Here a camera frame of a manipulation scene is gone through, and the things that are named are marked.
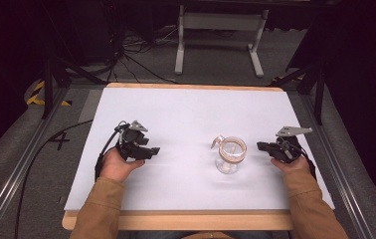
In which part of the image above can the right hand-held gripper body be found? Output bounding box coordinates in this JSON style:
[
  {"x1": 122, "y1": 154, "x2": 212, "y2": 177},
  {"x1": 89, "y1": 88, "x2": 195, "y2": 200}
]
[{"x1": 269, "y1": 125, "x2": 313, "y2": 164}]

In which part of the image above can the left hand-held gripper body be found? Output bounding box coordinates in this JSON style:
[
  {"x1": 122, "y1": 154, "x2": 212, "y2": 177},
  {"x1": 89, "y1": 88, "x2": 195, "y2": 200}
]
[{"x1": 114, "y1": 119, "x2": 154, "y2": 162}]

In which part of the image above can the person's right hand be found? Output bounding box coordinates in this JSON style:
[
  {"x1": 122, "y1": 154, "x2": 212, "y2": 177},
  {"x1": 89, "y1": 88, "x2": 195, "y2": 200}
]
[{"x1": 270, "y1": 154, "x2": 311, "y2": 176}]

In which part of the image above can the person's left hand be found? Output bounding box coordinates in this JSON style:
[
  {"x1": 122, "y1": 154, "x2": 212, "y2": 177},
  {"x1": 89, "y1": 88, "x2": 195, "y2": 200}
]
[{"x1": 99, "y1": 146, "x2": 146, "y2": 183}]

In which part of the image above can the clear glass jar wooden rim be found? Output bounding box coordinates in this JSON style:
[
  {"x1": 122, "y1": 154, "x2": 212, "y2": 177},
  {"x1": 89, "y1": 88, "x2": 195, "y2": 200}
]
[{"x1": 210, "y1": 134, "x2": 248, "y2": 175}]

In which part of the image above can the white table mat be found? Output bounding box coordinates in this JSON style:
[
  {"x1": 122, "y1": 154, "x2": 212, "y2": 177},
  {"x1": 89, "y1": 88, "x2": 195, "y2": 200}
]
[{"x1": 64, "y1": 87, "x2": 336, "y2": 212}]

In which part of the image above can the black tripod stand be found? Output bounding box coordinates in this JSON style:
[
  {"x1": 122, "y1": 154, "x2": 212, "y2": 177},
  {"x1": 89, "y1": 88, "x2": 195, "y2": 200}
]
[
  {"x1": 41, "y1": 54, "x2": 108, "y2": 120},
  {"x1": 269, "y1": 61, "x2": 325, "y2": 126}
]

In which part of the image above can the wooden table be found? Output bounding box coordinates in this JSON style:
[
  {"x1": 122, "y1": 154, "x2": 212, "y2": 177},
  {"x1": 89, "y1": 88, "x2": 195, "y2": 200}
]
[{"x1": 61, "y1": 82, "x2": 294, "y2": 232}]

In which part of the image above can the yellow black hazard tape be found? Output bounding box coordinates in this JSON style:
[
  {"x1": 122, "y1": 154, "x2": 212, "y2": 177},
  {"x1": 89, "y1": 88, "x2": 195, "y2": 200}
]
[{"x1": 26, "y1": 80, "x2": 74, "y2": 108}]

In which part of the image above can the white metal stand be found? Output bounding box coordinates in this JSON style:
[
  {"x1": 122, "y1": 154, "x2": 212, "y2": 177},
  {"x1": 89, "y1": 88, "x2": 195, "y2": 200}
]
[{"x1": 174, "y1": 4, "x2": 271, "y2": 79}]

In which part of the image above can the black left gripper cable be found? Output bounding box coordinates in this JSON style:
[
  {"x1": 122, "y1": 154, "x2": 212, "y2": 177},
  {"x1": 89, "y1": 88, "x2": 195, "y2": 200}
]
[{"x1": 94, "y1": 120, "x2": 128, "y2": 182}]

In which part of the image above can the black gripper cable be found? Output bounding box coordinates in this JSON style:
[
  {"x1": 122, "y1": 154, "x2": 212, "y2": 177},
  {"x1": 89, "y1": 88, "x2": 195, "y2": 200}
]
[
  {"x1": 94, "y1": 120, "x2": 128, "y2": 182},
  {"x1": 297, "y1": 145, "x2": 317, "y2": 182}
]

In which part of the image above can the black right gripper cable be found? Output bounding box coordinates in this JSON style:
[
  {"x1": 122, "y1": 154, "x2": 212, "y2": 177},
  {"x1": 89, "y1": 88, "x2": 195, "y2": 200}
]
[{"x1": 297, "y1": 145, "x2": 317, "y2": 182}]

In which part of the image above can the aluminium floor rail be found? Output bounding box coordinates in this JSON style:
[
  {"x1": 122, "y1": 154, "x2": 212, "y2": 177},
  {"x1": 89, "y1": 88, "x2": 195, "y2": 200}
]
[
  {"x1": 0, "y1": 87, "x2": 71, "y2": 239},
  {"x1": 299, "y1": 94, "x2": 376, "y2": 239}
]

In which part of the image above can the bundle of black floor cables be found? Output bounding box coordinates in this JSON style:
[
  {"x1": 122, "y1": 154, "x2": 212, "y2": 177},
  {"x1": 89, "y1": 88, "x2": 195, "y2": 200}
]
[{"x1": 104, "y1": 24, "x2": 181, "y2": 85}]

